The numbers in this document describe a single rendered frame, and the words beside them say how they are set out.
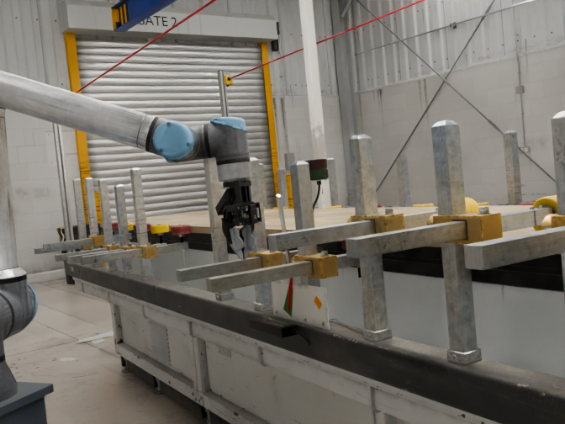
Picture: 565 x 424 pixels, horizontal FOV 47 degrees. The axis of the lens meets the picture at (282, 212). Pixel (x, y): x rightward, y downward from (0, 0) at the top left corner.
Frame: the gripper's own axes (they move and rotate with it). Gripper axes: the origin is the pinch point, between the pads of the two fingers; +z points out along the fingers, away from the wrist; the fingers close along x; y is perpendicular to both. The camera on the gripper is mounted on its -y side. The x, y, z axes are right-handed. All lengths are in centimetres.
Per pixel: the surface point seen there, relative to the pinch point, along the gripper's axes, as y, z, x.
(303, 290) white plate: 21.2, 8.9, 4.8
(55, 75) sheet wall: -757, -201, 134
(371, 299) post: 47.2, 9.0, 5.5
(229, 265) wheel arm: 1.7, 1.9, -4.7
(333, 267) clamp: 30.1, 3.3, 8.5
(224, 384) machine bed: -91, 62, 30
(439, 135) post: 72, -23, 6
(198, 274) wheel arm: 1.6, 2.7, -13.8
